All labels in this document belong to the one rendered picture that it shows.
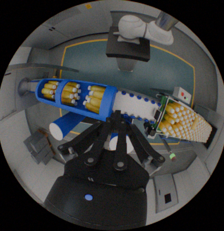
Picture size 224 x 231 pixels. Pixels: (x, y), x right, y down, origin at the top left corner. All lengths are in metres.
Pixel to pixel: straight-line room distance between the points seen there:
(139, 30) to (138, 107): 0.71
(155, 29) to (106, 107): 0.62
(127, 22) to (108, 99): 0.54
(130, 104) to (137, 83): 0.98
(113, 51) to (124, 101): 0.48
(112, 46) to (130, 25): 0.28
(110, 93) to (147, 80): 1.35
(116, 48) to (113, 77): 1.12
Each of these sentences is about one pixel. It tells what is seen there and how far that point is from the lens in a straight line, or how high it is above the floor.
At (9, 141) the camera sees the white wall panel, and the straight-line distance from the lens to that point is 5.15.
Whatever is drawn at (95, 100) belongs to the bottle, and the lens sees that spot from 0.62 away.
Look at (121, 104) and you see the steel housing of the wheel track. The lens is 0.82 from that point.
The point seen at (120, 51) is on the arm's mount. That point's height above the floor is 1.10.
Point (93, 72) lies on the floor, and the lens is 1.87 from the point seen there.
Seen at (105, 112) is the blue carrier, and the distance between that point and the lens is 0.54.
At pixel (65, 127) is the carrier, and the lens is 1.21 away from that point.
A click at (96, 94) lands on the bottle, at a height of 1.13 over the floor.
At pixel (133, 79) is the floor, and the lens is 1.75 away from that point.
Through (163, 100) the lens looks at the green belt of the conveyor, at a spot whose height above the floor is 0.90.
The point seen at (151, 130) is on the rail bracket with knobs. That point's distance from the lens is 0.90.
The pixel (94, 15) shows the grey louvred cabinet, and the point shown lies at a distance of 1.74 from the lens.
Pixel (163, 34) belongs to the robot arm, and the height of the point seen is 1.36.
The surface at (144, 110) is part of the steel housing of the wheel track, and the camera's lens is 0.87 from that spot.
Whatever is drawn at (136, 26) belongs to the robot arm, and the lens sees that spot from 0.58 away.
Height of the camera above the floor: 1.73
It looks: 69 degrees down
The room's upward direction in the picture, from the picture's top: 160 degrees counter-clockwise
